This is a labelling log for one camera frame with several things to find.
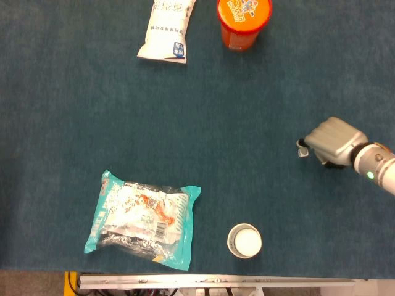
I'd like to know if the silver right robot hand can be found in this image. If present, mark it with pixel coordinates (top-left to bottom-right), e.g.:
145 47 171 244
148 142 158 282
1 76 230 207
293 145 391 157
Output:
296 116 370 170

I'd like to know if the white paper cup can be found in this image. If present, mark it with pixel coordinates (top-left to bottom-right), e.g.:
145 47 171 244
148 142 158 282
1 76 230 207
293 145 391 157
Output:
227 223 263 259

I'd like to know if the orange lidded snack cup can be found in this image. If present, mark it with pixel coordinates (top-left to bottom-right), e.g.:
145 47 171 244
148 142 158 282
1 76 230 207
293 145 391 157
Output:
217 0 273 52

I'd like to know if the dark teal table cloth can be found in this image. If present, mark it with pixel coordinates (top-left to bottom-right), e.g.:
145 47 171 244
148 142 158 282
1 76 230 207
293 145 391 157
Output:
0 0 395 279

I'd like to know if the white milk pouch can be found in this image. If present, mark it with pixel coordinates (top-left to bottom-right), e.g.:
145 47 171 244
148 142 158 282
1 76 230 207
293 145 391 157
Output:
136 0 198 65

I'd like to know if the teal instant noodle packet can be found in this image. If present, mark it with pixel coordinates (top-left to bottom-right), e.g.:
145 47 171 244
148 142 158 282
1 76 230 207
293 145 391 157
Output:
83 170 202 272

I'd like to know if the aluminium frame rail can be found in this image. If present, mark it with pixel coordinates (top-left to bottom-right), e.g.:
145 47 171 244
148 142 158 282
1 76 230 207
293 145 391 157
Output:
77 273 357 290

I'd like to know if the black cable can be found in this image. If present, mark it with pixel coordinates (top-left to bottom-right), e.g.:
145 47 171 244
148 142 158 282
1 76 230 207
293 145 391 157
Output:
68 271 78 295

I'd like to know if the yellow frame part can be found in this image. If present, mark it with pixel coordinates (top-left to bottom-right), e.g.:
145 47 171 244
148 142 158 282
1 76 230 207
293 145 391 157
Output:
64 271 78 296

